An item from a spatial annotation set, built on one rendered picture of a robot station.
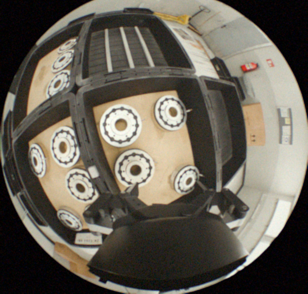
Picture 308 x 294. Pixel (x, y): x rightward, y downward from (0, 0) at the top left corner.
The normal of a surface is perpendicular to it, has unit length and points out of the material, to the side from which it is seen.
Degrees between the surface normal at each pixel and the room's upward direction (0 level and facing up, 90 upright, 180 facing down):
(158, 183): 0
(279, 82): 90
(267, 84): 90
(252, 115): 79
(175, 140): 0
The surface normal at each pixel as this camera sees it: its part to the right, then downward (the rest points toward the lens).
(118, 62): 0.36, 0.04
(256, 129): -0.79, 0.37
